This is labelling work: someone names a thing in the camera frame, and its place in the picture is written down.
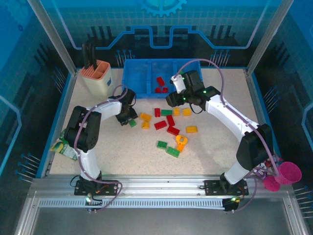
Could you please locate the blue three-compartment bin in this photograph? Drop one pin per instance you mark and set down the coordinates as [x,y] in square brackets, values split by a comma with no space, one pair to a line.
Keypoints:
[134,80]

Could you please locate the beige utensil holder pink rim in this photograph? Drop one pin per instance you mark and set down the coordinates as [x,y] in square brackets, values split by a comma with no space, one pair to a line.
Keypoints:
[100,85]

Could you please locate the orange lego brick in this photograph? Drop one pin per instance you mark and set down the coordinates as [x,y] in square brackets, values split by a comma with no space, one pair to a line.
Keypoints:
[186,112]
[145,125]
[176,111]
[145,116]
[180,147]
[192,129]

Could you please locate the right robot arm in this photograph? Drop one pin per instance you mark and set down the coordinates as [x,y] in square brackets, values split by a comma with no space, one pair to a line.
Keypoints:
[254,147]

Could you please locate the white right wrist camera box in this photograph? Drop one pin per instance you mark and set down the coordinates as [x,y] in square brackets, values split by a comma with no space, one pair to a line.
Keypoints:
[178,84]

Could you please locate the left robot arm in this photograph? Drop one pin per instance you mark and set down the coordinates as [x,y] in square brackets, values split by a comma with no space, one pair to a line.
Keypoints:
[83,137]

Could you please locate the green lego brick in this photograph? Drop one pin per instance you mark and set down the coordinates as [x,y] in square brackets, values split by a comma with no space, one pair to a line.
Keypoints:
[166,112]
[162,144]
[132,123]
[173,151]

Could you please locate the aluminium frame post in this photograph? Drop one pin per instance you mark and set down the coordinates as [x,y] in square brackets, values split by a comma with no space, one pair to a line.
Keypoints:
[267,36]
[52,36]

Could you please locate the large magenta cup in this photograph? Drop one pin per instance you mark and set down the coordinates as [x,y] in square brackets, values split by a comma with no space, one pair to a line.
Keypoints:
[289,172]

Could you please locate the small magenta cup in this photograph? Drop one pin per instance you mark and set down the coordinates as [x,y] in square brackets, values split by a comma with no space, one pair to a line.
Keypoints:
[272,184]

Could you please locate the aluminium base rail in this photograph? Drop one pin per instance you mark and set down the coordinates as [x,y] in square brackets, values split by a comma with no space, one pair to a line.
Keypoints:
[159,188]

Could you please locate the green snack bag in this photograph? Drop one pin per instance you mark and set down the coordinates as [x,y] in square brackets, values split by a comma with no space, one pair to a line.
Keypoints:
[61,148]

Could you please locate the red lego brick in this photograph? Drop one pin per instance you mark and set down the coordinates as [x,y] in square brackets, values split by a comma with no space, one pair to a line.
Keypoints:
[160,80]
[165,89]
[170,120]
[173,130]
[158,89]
[160,125]
[157,112]

